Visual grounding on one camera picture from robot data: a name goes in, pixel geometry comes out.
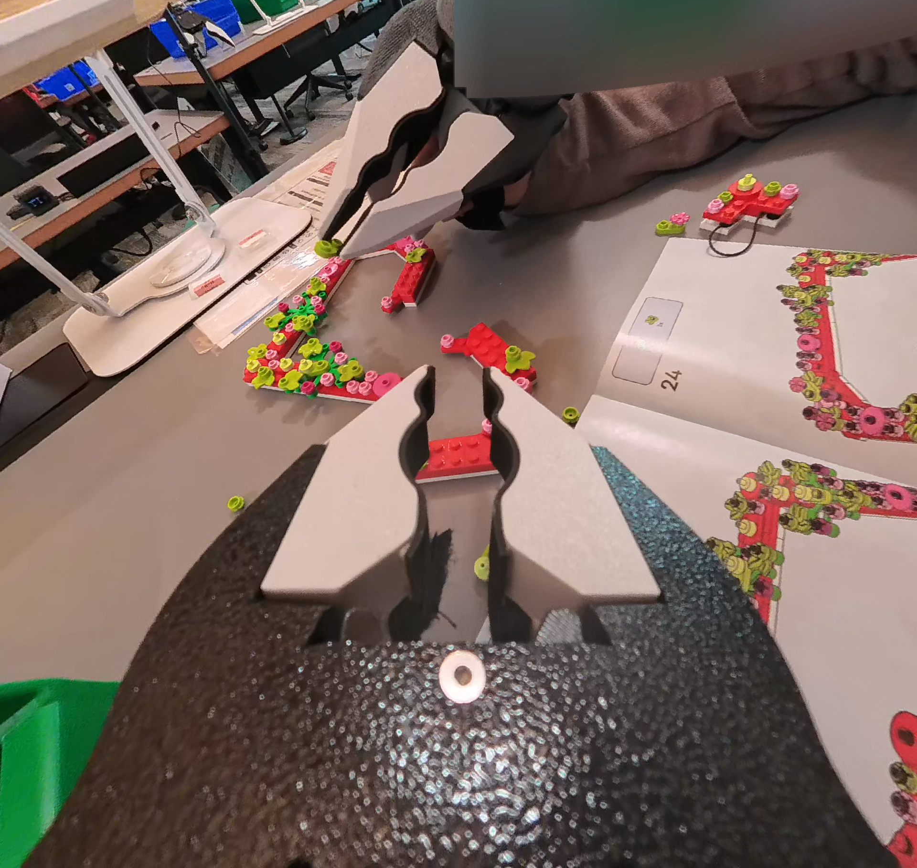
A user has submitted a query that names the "person's right forearm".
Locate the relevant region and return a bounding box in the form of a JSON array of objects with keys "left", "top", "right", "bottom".
[{"left": 512, "top": 44, "right": 917, "bottom": 218}]

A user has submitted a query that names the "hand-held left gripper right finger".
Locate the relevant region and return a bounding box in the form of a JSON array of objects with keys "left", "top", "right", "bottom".
[{"left": 482, "top": 366, "right": 662, "bottom": 612}]

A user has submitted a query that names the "large red lego heart section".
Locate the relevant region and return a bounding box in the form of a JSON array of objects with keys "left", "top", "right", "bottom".
[{"left": 242, "top": 236, "right": 436, "bottom": 405}]

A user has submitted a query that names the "small red lego heart section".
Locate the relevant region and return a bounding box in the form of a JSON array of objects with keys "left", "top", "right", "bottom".
[{"left": 416, "top": 322, "right": 537, "bottom": 483}]

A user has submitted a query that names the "green plastic holder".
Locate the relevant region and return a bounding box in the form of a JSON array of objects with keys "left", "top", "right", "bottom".
[{"left": 0, "top": 678, "right": 121, "bottom": 868}]

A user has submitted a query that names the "person's right hand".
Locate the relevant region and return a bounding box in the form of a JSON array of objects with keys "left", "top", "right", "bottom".
[{"left": 458, "top": 179, "right": 529, "bottom": 233}]

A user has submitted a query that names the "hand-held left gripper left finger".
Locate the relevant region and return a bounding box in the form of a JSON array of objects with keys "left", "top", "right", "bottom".
[{"left": 260, "top": 364, "right": 438, "bottom": 607}]

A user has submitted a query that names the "small black display device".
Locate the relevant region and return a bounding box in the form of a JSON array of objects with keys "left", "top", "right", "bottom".
[{"left": 11, "top": 183, "right": 57, "bottom": 218}]

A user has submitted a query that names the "clear plastic bag with papers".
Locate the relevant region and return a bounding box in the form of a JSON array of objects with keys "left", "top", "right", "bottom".
[{"left": 192, "top": 159, "right": 345, "bottom": 354}]

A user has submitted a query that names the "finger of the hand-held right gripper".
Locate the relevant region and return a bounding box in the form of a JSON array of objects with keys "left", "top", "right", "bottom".
[
  {"left": 314, "top": 39, "right": 452, "bottom": 244},
  {"left": 341, "top": 110, "right": 517, "bottom": 261}
]

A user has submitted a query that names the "black office chair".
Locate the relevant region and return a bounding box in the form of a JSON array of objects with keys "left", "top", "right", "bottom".
[{"left": 278, "top": 22, "right": 361, "bottom": 145}]

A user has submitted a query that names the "blue storage bin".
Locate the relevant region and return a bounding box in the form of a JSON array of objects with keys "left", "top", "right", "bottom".
[{"left": 34, "top": 64, "right": 100, "bottom": 100}]

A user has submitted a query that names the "lego instruction booklet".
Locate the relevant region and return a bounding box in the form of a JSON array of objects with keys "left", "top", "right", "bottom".
[{"left": 576, "top": 237, "right": 917, "bottom": 868}]

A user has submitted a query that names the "stack of blue storage bins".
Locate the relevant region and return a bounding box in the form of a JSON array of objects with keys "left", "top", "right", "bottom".
[{"left": 149, "top": 0, "right": 242, "bottom": 59}]

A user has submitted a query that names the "long wooden office table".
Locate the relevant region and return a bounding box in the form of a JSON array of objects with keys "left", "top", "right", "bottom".
[{"left": 135, "top": 0, "right": 448, "bottom": 88}]

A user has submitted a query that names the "black tripod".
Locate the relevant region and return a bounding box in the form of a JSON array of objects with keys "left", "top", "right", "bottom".
[{"left": 163, "top": 4, "right": 267, "bottom": 182}]

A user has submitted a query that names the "red lego hanger piece with cord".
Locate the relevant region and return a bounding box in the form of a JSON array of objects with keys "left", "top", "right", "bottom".
[{"left": 701, "top": 173, "right": 801, "bottom": 261}]

